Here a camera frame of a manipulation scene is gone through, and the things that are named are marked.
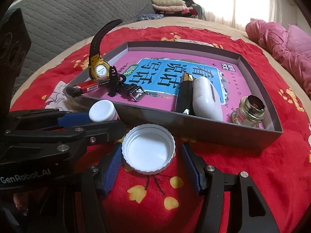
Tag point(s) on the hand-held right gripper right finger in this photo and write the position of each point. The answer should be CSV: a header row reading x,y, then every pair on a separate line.
x,y
192,170

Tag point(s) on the pink book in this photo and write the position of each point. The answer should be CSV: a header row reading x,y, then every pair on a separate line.
x,y
155,92

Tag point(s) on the grey cardboard box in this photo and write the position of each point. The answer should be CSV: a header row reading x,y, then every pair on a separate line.
x,y
206,131

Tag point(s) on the yellow black wristwatch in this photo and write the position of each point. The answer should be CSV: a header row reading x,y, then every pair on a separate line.
x,y
99,70

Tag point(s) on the stack of folded clothes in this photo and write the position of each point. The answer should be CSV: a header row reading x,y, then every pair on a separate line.
x,y
175,6

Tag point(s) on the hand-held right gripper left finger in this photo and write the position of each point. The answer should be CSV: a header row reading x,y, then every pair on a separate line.
x,y
113,170

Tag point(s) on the red black marker pen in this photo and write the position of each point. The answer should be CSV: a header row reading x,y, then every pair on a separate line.
x,y
90,86

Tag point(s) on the pink quilt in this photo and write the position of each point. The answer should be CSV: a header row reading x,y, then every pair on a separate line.
x,y
286,46

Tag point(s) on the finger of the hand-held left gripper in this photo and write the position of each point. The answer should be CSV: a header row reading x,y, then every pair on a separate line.
x,y
73,119
104,131

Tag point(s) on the white pill bottle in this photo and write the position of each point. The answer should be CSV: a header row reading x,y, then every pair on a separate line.
x,y
102,111

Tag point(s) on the black gold faceted tube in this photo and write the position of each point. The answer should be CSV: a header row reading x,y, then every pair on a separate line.
x,y
184,97

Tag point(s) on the person's left hand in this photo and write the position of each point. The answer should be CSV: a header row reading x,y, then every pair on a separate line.
x,y
20,201

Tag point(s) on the blue patterned cloth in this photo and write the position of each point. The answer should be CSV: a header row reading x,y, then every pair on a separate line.
x,y
149,17

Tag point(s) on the small glass bottle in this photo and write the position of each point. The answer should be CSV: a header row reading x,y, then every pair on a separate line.
x,y
247,111

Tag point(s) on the red floral blanket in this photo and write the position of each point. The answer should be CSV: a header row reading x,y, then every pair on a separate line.
x,y
243,174

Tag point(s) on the grey quilted headboard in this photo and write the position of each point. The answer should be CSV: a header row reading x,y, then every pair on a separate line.
x,y
73,17

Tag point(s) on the white earbuds case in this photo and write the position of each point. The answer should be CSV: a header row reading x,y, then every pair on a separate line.
x,y
206,99

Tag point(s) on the white bottle lid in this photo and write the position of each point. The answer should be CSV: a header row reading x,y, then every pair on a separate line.
x,y
148,150

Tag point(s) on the white curtain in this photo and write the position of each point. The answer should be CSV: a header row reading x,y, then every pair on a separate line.
x,y
230,2

